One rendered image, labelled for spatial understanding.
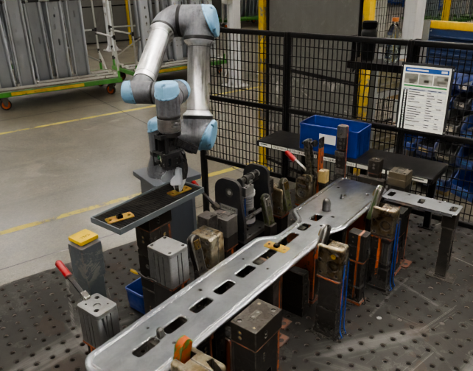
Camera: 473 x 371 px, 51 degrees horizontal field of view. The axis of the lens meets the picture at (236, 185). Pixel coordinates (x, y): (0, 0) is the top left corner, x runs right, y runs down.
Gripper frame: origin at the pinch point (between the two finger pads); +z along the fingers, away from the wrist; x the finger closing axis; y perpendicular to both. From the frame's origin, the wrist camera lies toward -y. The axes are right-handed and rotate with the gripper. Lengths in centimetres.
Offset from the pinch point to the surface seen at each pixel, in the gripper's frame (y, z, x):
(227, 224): -6.5, 11.3, 15.9
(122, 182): -138, 118, -260
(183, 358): 43, 12, 52
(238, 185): -13.8, 0.0, 14.3
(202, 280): 14.8, 17.9, 26.4
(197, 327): 30, 18, 41
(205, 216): -1.3, 8.0, 10.9
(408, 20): -441, -12, -136
